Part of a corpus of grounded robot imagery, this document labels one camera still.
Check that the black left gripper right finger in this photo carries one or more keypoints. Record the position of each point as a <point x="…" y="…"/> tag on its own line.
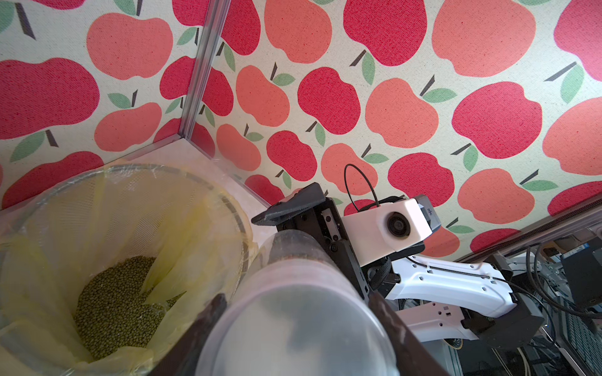
<point x="411" y="357"/>

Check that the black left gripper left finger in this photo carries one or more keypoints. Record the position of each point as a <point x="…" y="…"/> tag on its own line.
<point x="183" y="358"/>

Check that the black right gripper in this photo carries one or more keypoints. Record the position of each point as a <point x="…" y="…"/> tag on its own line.
<point x="310" y="212"/>

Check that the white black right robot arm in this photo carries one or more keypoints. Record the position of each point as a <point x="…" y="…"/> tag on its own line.
<point x="459" y="300"/>

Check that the yellow plastic bin liner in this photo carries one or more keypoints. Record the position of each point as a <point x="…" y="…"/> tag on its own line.
<point x="111" y="329"/>

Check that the clear jar with mung beans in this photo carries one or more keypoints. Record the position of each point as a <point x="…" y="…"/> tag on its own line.
<point x="295" y="313"/>

